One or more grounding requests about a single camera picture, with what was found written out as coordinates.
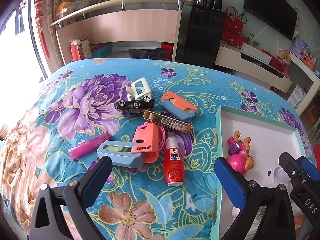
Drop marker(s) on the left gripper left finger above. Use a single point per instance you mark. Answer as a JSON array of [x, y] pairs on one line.
[[48, 221]]

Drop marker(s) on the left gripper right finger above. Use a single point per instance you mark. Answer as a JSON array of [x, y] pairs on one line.
[[248, 196]]

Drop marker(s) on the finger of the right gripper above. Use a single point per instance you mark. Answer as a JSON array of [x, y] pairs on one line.
[[304, 178]]

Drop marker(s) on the pink highlighter pen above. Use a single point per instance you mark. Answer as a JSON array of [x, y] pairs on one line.
[[88, 146]]

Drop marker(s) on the light blue toy case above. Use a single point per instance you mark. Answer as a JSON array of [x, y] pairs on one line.
[[121, 153]]

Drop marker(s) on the pink puppy toy figure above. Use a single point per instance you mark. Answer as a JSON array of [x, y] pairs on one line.
[[238, 153]]

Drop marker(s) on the pink phone holder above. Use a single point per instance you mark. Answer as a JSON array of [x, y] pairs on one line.
[[149, 140]]

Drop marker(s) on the red stain remover bottle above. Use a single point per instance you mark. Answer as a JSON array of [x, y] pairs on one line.
[[173, 162]]

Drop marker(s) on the white smart watch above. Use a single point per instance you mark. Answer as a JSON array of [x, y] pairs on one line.
[[274, 177]]

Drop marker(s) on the red plastic stool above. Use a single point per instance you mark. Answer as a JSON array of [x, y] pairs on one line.
[[316, 150]]

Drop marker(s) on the white shallow box tray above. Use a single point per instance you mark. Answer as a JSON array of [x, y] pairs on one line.
[[269, 138]]

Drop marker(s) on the white side desk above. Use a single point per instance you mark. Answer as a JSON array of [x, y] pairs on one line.
[[304, 76]]

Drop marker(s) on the black toy car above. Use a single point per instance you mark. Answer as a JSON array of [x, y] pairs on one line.
[[134, 107]]

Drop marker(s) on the floral blue table cloth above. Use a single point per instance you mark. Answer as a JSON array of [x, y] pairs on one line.
[[86, 98]]

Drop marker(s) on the gold harmonica box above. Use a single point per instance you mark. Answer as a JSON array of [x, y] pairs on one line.
[[159, 119]]

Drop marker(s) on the white toy truck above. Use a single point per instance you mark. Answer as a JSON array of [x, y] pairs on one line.
[[139, 90]]

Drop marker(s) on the white flat box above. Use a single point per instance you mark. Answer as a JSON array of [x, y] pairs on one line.
[[254, 52]]

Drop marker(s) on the orange blue toy case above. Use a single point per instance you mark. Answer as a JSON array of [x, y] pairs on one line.
[[178, 106]]

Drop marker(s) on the white TV cabinet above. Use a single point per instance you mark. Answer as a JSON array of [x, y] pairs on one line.
[[235, 59]]

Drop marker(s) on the teal storage box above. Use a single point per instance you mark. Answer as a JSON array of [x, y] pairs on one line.
[[101, 50]]

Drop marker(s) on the red paper bag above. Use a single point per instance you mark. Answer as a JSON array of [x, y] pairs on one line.
[[80, 49]]

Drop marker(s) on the red gift box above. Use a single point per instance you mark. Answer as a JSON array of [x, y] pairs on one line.
[[232, 39]]

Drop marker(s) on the black bag on floor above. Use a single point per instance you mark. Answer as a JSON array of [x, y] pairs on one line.
[[152, 54]]

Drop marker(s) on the red gift bag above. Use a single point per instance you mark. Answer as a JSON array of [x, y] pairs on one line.
[[233, 23]]

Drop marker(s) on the black water dispenser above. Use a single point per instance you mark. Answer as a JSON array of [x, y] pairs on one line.
[[204, 32]]

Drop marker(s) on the wooden bar counter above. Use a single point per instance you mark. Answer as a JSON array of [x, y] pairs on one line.
[[111, 22]]

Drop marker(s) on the red hanging decoration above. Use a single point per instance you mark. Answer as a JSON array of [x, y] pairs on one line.
[[39, 16]]

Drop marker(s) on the black wall television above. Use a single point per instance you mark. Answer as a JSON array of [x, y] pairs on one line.
[[277, 13]]

